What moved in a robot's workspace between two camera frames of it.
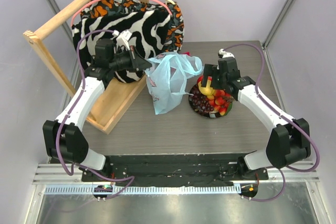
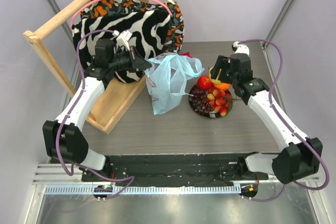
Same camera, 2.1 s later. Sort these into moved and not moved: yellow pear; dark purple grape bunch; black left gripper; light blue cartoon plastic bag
Moved: yellow pear
Not moved: black left gripper; light blue cartoon plastic bag; dark purple grape bunch
